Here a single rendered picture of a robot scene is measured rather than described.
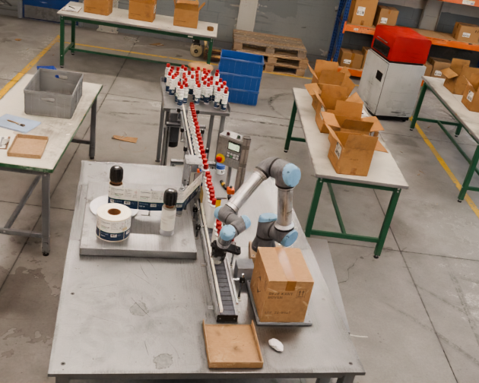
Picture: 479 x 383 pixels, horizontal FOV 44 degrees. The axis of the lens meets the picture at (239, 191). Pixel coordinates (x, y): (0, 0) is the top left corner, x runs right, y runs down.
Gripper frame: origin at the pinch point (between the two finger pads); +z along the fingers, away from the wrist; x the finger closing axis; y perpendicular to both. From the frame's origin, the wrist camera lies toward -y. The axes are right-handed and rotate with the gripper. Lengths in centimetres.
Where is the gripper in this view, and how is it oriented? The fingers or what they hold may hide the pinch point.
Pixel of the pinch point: (220, 258)
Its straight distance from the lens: 344.3
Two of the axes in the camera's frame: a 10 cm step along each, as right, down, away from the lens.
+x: 0.5, 8.6, -5.1
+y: -9.8, -0.6, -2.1
